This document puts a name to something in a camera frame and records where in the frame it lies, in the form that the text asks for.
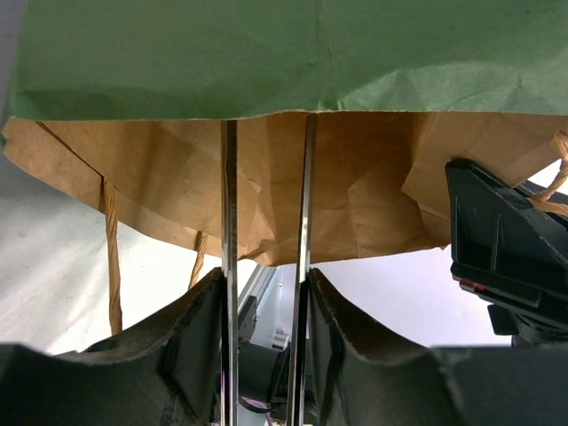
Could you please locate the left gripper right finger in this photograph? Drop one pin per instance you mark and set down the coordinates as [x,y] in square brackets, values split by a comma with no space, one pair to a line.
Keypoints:
[366,374]

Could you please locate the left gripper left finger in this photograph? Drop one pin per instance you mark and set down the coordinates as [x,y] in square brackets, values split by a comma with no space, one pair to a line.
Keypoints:
[162,371]

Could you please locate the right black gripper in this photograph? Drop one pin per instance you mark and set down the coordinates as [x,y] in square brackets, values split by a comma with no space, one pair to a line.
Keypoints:
[509,254]

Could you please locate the metal tongs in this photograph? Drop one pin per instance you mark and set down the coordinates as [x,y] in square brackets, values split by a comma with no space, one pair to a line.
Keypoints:
[229,377]

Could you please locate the green paper bag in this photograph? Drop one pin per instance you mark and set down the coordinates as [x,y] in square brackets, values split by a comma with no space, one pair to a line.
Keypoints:
[122,104]

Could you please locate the aluminium rail frame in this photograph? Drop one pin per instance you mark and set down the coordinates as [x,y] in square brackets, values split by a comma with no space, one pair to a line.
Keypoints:
[259,308]

